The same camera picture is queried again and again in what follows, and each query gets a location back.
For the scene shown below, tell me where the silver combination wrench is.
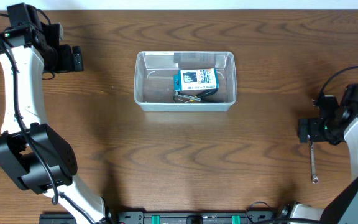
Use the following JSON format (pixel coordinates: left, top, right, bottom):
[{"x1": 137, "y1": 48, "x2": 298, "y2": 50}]
[{"x1": 308, "y1": 135, "x2": 319, "y2": 184}]

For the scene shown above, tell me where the black yellow screwdriver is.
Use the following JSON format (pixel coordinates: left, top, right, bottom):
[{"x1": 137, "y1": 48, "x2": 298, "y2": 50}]
[{"x1": 173, "y1": 95, "x2": 213, "y2": 103}]

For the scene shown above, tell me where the blue white cardboard box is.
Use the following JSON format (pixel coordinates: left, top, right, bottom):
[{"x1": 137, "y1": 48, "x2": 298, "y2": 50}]
[{"x1": 173, "y1": 68, "x2": 219, "y2": 91}]

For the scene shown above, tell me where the small steel hammer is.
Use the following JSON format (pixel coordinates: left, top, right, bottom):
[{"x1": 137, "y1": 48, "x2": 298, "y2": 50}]
[{"x1": 173, "y1": 89, "x2": 218, "y2": 103}]

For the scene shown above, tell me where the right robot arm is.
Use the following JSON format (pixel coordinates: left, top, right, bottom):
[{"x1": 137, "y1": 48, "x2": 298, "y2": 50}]
[{"x1": 278, "y1": 83, "x2": 358, "y2": 223}]

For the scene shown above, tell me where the left black cable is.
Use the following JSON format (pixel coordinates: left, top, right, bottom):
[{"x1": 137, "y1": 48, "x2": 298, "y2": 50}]
[{"x1": 0, "y1": 8, "x2": 98, "y2": 224}]

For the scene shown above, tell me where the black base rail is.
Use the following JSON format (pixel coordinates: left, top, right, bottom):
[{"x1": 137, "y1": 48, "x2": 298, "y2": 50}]
[{"x1": 39, "y1": 208, "x2": 291, "y2": 224}]

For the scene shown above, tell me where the clear plastic storage box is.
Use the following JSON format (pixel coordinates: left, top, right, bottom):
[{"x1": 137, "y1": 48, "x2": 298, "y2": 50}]
[{"x1": 134, "y1": 51, "x2": 237, "y2": 112}]

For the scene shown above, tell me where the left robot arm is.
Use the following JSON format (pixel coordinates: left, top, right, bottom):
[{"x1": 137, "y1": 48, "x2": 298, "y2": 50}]
[{"x1": 0, "y1": 3, "x2": 114, "y2": 223}]

